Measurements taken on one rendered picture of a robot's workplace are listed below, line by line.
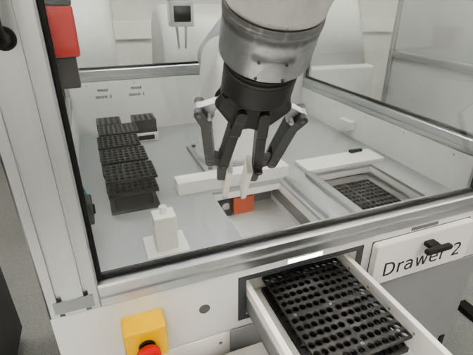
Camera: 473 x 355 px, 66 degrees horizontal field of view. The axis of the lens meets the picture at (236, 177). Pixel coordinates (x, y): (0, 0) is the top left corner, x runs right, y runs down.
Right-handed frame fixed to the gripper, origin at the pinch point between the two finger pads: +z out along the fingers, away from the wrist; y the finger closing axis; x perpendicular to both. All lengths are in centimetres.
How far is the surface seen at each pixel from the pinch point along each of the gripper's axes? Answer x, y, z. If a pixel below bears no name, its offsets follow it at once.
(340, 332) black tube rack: -16.5, 19.7, 21.0
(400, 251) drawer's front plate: 2, 41, 29
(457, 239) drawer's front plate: 6, 58, 31
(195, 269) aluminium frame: -5.7, -5.0, 20.5
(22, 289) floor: 39, -92, 166
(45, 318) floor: 21, -73, 154
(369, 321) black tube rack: -14.8, 25.6, 21.3
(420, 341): -18.2, 34.2, 21.6
